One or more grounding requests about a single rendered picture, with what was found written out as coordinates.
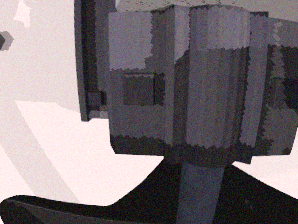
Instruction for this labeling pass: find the blue-grey metal shaft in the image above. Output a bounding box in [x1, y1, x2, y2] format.
[177, 161, 225, 224]

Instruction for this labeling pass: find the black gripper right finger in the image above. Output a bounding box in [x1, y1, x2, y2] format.
[212, 164, 298, 224]

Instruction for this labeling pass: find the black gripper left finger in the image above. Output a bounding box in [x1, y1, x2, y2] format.
[0, 159, 182, 224]

